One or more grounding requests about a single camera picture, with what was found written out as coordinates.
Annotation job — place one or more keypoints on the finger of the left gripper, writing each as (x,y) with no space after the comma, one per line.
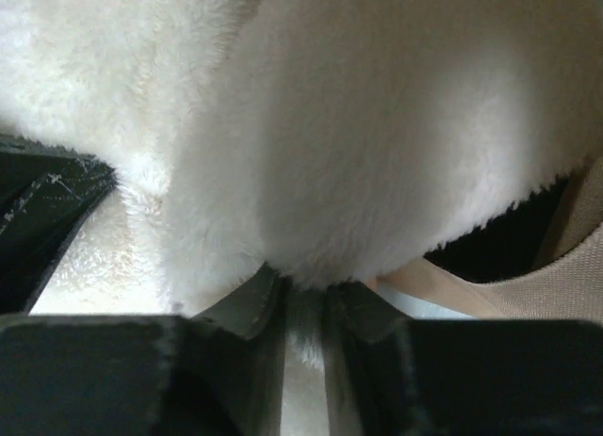
(47,193)

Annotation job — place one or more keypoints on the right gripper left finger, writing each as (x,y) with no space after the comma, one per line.
(218,373)

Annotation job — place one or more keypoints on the beige pet tent fabric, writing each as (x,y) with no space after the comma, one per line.
(565,283)

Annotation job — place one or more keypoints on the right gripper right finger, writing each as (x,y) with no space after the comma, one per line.
(388,374)

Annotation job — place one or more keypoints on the white fluffy cushion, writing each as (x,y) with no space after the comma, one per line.
(333,141)

